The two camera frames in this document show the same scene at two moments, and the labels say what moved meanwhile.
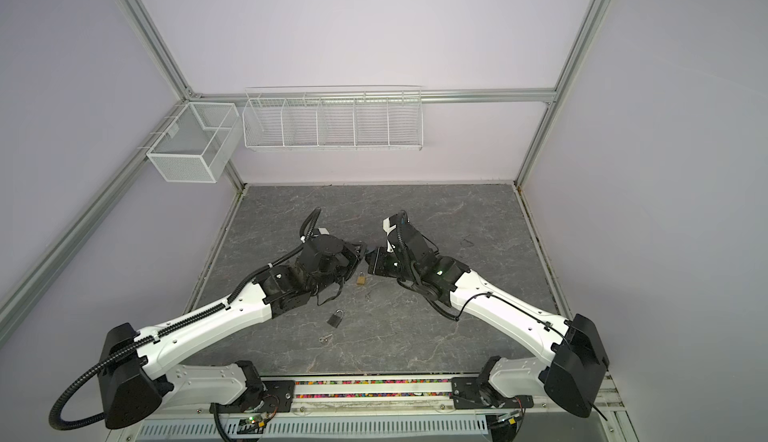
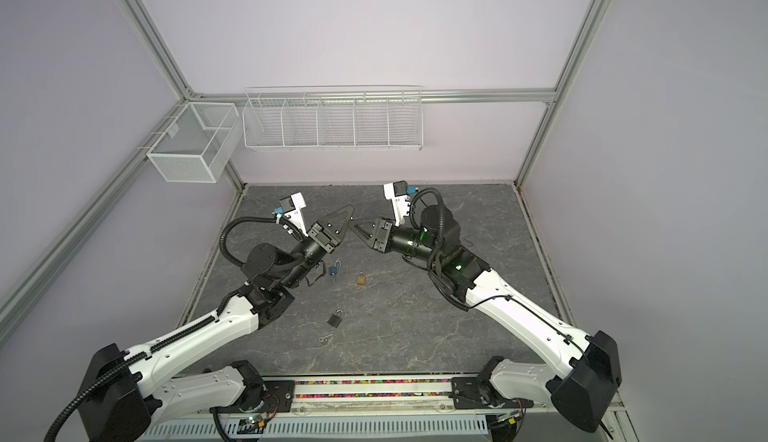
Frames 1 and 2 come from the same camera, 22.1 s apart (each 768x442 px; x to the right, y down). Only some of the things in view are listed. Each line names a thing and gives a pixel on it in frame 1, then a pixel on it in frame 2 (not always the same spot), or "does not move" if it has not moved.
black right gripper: [378, 266] → [379, 243]
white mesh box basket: [197, 144] does not move
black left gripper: [353, 255] → [329, 239]
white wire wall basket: [330, 118] does not move
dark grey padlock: [335, 320] does not move
